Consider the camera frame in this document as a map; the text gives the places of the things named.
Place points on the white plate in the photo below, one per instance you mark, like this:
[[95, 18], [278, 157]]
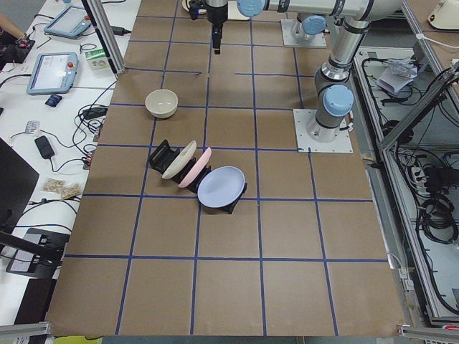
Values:
[[186, 5]]

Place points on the bag of wooden pieces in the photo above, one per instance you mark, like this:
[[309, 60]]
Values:
[[66, 191]]

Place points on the teach pendant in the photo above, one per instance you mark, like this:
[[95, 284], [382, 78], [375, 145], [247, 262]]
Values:
[[53, 73], [70, 23]]

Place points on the green white box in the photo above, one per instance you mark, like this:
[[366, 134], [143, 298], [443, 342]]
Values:
[[96, 59]]

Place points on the black phone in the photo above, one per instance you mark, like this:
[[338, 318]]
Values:
[[44, 147]]

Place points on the black power adapter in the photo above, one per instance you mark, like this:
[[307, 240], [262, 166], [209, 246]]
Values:
[[94, 112]]

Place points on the blue plate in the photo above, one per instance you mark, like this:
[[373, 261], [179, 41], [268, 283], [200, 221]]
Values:
[[221, 187]]

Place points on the far teach pendant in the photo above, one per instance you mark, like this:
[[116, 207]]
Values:
[[70, 23]]

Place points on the beige bowl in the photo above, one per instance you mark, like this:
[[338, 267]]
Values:
[[162, 103]]

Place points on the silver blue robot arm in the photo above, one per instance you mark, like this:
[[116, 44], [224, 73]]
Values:
[[335, 100]]

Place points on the black monitor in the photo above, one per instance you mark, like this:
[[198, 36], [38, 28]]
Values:
[[17, 184]]

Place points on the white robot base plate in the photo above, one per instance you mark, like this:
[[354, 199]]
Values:
[[313, 138]]

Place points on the black dish rack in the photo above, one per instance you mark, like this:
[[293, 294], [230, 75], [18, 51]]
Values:
[[161, 159]]

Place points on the cream plate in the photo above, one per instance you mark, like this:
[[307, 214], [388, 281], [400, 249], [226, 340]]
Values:
[[180, 161]]

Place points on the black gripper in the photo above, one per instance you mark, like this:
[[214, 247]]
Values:
[[216, 15]]

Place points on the near teach pendant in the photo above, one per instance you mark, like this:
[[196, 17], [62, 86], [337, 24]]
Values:
[[53, 73]]

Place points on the pink plate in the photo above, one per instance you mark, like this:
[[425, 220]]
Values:
[[196, 169]]

